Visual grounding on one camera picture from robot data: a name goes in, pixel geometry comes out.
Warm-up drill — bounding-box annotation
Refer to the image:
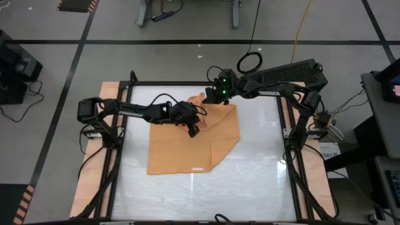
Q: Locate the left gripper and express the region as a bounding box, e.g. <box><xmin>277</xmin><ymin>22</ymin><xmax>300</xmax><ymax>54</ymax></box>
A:
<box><xmin>170</xmin><ymin>100</ymin><xmax>201</xmax><ymax>138</ymax></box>

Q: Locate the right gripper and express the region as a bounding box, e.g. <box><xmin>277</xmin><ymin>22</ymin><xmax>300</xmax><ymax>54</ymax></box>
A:
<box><xmin>204</xmin><ymin>69</ymin><xmax>241</xmax><ymax>106</ymax></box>

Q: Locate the orange waffle-weave towel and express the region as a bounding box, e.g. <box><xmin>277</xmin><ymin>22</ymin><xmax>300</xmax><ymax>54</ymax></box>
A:
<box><xmin>146</xmin><ymin>92</ymin><xmax>241</xmax><ymax>176</ymax></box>

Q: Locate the grey desk leg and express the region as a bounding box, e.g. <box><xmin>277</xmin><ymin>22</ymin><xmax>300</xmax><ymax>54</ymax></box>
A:
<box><xmin>136</xmin><ymin>0</ymin><xmax>153</xmax><ymax>28</ymax></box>
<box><xmin>231</xmin><ymin>0</ymin><xmax>244</xmax><ymax>30</ymax></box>

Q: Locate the silver mounting plate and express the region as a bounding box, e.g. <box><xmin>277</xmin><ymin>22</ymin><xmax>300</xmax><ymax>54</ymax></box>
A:
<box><xmin>282</xmin><ymin>127</ymin><xmax>297</xmax><ymax>139</ymax></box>

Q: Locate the black power strip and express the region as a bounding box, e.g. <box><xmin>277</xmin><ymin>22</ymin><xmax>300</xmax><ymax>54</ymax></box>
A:
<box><xmin>151</xmin><ymin>11</ymin><xmax>175</xmax><ymax>23</ymax></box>

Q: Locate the black power adapter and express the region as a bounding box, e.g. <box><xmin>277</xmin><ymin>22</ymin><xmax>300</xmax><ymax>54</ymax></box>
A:
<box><xmin>317</xmin><ymin>111</ymin><xmax>333</xmax><ymax>128</ymax></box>

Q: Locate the white paper label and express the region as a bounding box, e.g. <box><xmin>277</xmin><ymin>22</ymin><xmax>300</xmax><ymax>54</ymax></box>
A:
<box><xmin>318</xmin><ymin>142</ymin><xmax>348</xmax><ymax>179</ymax></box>

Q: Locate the grey side desk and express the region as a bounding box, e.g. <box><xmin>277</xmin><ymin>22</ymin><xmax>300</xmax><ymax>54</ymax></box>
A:
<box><xmin>361</xmin><ymin>71</ymin><xmax>400</xmax><ymax>160</ymax></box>

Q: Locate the black screen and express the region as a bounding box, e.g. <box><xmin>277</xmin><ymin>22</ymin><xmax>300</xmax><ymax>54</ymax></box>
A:
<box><xmin>374</xmin><ymin>57</ymin><xmax>400</xmax><ymax>104</ymax></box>

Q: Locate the black orange-striped floor mat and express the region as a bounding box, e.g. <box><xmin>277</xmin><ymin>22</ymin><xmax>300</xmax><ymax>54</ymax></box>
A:
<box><xmin>56</xmin><ymin>0</ymin><xmax>100</xmax><ymax>14</ymax></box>
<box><xmin>0</xmin><ymin>183</ymin><xmax>36</xmax><ymax>225</ymax></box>

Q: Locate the black floor equipment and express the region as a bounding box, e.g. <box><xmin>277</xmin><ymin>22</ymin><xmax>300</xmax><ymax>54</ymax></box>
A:
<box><xmin>0</xmin><ymin>29</ymin><xmax>44</xmax><ymax>106</ymax></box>

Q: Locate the black keyboard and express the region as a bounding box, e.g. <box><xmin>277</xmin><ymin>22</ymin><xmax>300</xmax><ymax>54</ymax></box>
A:
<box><xmin>384</xmin><ymin>169</ymin><xmax>400</xmax><ymax>209</ymax></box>

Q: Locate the black coiled cable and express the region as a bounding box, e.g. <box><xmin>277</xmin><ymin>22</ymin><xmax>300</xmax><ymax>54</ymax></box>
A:
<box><xmin>236</xmin><ymin>0</ymin><xmax>264</xmax><ymax>75</ymax></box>

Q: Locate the black table frame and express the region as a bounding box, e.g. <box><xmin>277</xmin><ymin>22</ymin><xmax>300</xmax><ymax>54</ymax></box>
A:
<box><xmin>70</xmin><ymin>70</ymin><xmax>340</xmax><ymax>225</ymax></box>

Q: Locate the yellow cable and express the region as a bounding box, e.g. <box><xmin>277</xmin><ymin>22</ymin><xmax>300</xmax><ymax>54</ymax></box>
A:
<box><xmin>290</xmin><ymin>0</ymin><xmax>313</xmax><ymax>64</ymax></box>

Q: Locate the thin black floor cable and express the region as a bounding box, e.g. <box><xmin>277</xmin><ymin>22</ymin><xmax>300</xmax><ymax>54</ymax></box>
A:
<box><xmin>0</xmin><ymin>80</ymin><xmax>45</xmax><ymax>123</ymax></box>

